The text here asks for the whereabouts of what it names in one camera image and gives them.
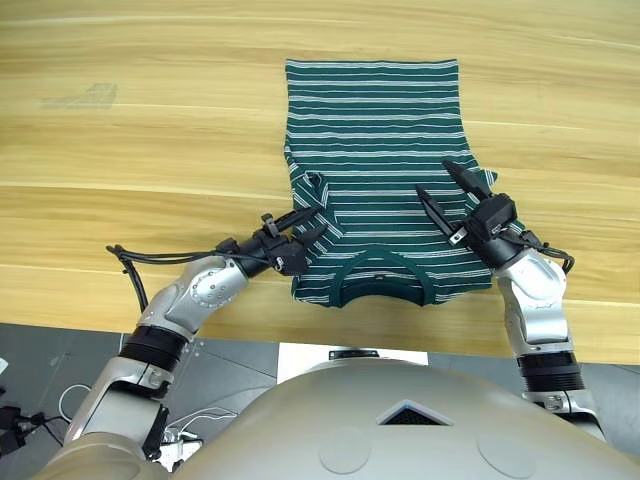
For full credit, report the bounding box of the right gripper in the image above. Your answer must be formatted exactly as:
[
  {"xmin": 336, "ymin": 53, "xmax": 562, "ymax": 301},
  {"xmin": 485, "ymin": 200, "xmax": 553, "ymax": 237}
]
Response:
[{"xmin": 415, "ymin": 160, "xmax": 540, "ymax": 269}]

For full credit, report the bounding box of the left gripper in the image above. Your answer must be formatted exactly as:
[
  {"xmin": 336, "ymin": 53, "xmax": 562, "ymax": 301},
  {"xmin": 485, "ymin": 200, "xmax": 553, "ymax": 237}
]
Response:
[{"xmin": 215, "ymin": 205, "xmax": 329, "ymax": 277}]

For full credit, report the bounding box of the green white striped T-shirt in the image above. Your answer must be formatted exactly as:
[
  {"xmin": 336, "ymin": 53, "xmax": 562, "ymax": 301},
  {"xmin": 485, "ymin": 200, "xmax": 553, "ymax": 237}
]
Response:
[{"xmin": 282, "ymin": 58, "xmax": 526, "ymax": 309}]

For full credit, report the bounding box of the robot body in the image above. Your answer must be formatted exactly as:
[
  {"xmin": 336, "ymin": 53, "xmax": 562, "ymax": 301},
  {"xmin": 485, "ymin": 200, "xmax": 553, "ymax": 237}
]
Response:
[{"xmin": 167, "ymin": 358, "xmax": 640, "ymax": 480}]

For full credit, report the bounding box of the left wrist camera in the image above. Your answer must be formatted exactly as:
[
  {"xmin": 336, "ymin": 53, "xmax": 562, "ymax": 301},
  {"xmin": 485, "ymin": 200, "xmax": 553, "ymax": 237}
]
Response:
[{"xmin": 270, "ymin": 241, "xmax": 308, "ymax": 277}]

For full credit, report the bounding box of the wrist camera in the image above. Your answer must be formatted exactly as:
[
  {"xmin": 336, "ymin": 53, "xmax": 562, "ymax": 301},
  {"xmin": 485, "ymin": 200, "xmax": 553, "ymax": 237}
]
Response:
[
  {"xmin": 270, "ymin": 241, "xmax": 308, "ymax": 277},
  {"xmin": 468, "ymin": 192, "xmax": 517, "ymax": 237}
]

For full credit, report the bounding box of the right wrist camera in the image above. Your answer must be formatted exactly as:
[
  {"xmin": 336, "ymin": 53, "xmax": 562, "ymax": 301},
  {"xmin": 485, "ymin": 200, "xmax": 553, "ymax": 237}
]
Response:
[{"xmin": 468, "ymin": 192, "xmax": 517, "ymax": 237}]

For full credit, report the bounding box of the black cable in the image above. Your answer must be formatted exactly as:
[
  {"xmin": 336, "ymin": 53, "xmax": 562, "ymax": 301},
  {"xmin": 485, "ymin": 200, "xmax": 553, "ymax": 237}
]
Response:
[
  {"xmin": 509, "ymin": 228, "xmax": 577, "ymax": 275},
  {"xmin": 105, "ymin": 243, "xmax": 236, "ymax": 312}
]

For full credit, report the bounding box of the white cable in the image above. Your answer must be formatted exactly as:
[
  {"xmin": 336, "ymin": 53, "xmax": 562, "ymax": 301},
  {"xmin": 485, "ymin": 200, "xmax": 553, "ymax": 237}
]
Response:
[
  {"xmin": 167, "ymin": 406, "xmax": 237, "ymax": 444},
  {"xmin": 58, "ymin": 383, "xmax": 92, "ymax": 422}
]

